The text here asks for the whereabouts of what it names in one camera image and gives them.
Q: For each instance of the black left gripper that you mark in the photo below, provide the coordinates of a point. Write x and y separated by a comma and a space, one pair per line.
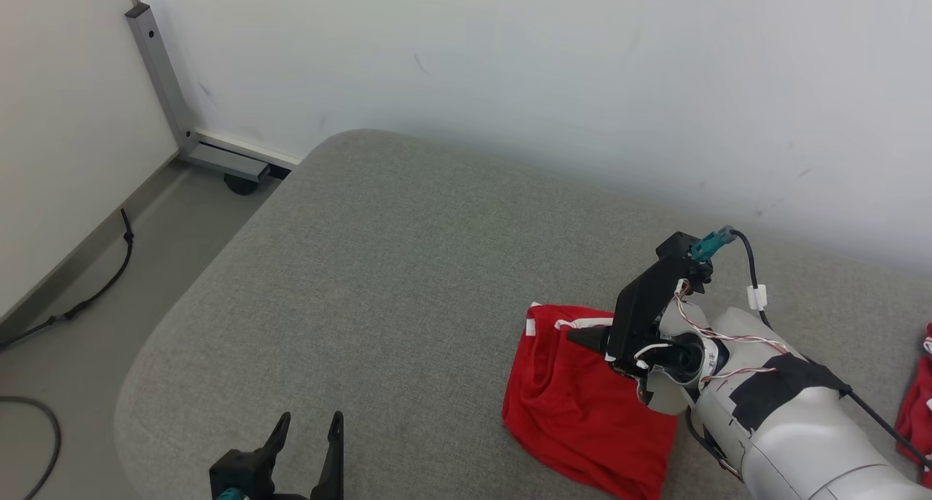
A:
280, 496

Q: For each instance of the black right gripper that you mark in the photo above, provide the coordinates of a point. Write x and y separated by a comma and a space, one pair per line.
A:
641, 318

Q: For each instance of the red shorts with white stripe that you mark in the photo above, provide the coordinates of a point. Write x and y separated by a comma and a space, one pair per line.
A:
568, 413

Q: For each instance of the red Bulls 23 jersey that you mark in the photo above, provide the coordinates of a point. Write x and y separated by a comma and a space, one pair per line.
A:
919, 413

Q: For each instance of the black caster wheel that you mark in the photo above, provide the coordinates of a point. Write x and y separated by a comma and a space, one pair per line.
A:
242, 185

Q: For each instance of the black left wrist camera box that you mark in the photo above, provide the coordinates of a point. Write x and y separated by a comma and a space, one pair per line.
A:
237, 471

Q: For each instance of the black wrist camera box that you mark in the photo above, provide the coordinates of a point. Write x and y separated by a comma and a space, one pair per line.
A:
678, 247
237, 471

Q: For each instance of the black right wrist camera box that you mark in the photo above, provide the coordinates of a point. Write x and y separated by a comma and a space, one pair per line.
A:
678, 247

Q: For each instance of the grey metal frame post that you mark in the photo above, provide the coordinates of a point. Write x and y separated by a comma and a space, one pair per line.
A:
156, 70

